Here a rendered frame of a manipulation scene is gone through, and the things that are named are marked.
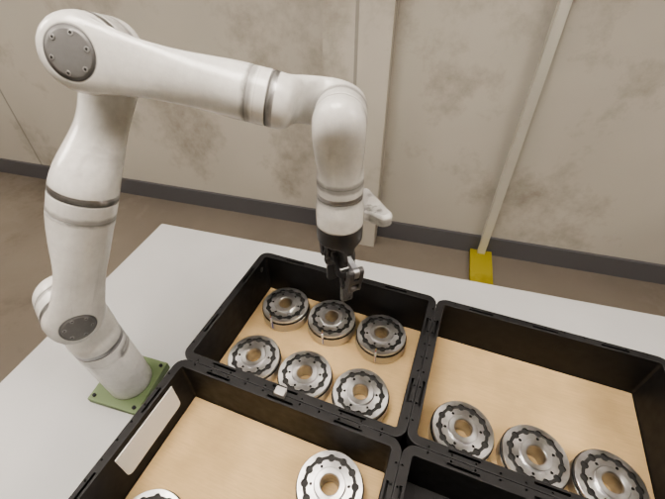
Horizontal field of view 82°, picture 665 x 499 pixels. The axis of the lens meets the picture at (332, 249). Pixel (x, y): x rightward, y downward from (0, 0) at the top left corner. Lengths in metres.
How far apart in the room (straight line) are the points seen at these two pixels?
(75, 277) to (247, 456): 0.40
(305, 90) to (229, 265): 0.78
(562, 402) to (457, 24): 1.51
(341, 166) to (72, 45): 0.33
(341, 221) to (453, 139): 1.54
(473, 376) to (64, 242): 0.74
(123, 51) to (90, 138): 0.15
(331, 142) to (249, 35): 1.69
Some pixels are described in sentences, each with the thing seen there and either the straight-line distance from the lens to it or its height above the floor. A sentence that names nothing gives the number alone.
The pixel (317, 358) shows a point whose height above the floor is 0.86.
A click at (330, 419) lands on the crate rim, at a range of 0.64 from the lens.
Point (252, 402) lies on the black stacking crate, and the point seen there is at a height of 0.90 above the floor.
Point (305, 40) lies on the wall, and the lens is 2.04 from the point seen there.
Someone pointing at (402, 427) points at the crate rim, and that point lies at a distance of 0.64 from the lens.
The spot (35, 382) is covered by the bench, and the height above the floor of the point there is 0.70.
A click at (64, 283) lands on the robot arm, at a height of 1.09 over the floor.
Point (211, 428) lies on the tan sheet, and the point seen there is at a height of 0.83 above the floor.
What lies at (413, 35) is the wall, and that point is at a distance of 1.93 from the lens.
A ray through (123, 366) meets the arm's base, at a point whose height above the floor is 0.83.
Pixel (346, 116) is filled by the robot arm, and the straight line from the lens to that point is 0.48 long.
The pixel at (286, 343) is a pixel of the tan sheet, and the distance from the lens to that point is 0.84.
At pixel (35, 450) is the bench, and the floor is 0.70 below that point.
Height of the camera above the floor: 1.51
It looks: 41 degrees down
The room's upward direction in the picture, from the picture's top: straight up
